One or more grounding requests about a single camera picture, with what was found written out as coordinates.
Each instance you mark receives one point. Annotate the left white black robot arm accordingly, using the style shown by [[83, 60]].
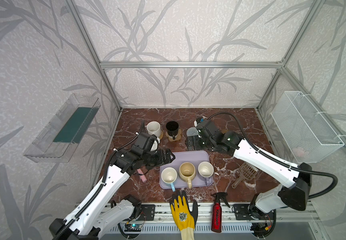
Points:
[[88, 221]]

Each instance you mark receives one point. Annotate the pink object in basket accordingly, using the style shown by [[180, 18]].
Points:
[[300, 152]]

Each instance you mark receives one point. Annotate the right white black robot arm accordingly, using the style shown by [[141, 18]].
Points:
[[295, 181]]

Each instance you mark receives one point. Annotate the white speckled mug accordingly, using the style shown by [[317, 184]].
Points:
[[154, 128]]

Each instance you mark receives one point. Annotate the beige yellow mug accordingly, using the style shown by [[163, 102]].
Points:
[[187, 173]]

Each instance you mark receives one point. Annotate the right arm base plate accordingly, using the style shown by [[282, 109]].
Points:
[[241, 212]]

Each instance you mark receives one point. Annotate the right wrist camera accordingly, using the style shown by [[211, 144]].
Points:
[[198, 121]]

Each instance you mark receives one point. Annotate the white mug blue handle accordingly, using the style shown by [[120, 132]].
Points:
[[169, 176]]

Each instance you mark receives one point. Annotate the white wire mesh basket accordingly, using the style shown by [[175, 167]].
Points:
[[303, 125]]

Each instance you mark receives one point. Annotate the yellow black work glove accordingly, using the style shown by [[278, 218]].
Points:
[[184, 218]]

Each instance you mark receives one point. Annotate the red spray bottle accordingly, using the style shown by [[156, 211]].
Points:
[[216, 224]]

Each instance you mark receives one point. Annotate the grey round coaster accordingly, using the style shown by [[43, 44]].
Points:
[[192, 132]]

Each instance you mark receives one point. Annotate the green circuit board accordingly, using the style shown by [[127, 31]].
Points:
[[133, 227]]

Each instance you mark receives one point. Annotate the black mug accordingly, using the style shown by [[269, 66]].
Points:
[[172, 128]]

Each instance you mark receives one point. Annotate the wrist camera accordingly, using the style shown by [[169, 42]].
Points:
[[198, 121], [154, 146]]

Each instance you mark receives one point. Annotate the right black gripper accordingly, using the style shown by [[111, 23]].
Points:
[[193, 139]]

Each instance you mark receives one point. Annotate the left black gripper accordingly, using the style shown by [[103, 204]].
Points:
[[160, 156]]

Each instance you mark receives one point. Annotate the white mug lavender handle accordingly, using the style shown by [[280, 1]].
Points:
[[206, 171]]

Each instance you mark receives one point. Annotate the clear plastic wall bin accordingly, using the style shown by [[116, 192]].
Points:
[[60, 138]]

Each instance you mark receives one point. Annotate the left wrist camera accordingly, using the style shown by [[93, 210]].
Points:
[[154, 146]]

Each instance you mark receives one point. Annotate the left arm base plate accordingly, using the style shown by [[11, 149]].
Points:
[[147, 212]]

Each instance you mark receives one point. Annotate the lavender plastic tray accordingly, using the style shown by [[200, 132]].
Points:
[[193, 157]]

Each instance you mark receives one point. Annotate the pink purple spatula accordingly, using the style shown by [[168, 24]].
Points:
[[142, 175]]

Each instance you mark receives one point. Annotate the cork flower coaster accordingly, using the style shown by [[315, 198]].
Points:
[[174, 139]]

